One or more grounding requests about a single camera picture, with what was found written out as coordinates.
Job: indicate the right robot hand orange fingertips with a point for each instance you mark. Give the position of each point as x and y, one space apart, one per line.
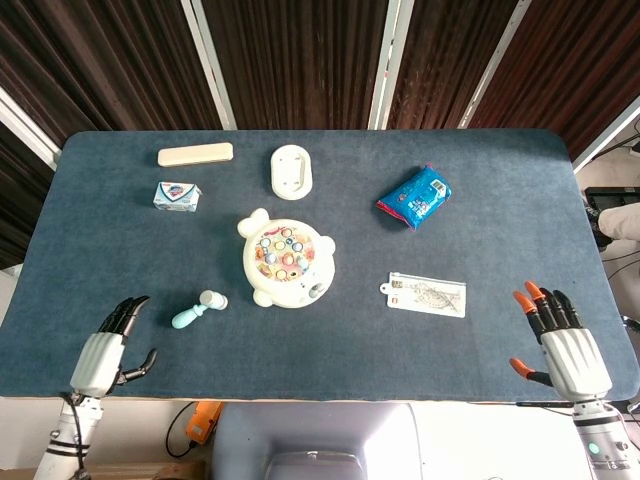
575 360

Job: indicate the left robot hand grey black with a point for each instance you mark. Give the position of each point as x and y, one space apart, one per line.
97 360

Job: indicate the light blue toy hammer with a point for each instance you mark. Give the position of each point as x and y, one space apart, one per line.
187 316

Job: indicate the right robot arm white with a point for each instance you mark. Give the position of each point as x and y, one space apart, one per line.
600 445

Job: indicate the white bear whack-a-mole toy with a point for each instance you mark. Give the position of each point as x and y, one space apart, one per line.
285 285

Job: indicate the orange device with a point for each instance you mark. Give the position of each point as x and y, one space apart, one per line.
202 422

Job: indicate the person's white trouser knee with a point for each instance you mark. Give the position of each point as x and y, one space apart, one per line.
622 222

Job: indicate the clear ruler set pouch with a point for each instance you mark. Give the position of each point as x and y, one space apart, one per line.
427 295

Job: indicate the blue white soap box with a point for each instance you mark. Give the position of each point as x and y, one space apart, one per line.
176 197

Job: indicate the blue table mat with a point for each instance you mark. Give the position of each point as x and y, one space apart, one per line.
320 350

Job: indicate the beige oblong case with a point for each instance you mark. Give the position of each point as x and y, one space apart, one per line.
195 154

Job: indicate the blue snack packet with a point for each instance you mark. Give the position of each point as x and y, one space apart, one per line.
415 197

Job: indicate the grey robot torso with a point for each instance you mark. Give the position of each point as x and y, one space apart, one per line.
320 440

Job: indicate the white oval plastic tray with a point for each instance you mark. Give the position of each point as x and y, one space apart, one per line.
291 172

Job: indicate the white partition post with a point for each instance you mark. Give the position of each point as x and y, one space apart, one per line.
209 65
390 65
607 135
492 65
25 130

